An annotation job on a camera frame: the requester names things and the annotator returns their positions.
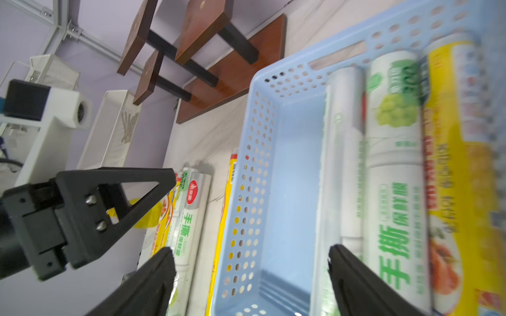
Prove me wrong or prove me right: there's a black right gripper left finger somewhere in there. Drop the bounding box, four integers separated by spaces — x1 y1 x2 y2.
88 247 176 315

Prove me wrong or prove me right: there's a yellow wrap roll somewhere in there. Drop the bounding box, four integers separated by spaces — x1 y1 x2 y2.
205 147 239 316
137 171 182 269
422 33 505 315

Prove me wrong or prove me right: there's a white mesh two-tier shelf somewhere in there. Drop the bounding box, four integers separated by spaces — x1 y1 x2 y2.
25 54 142 169

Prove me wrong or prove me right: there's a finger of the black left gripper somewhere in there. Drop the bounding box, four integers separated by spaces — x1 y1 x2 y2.
55 167 176 269

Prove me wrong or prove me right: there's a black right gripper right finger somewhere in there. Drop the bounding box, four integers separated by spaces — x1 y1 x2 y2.
328 244 423 316

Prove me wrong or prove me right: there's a light blue plastic basket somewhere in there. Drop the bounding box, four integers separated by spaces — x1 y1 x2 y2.
211 1 505 315

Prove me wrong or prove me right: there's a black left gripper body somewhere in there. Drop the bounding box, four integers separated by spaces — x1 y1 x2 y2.
1 180 68 281

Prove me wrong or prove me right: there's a brown wooden tiered stand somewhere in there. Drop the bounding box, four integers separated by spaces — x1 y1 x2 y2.
117 1 287 124

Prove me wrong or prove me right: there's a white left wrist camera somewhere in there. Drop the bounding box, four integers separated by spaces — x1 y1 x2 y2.
1 80 93 192

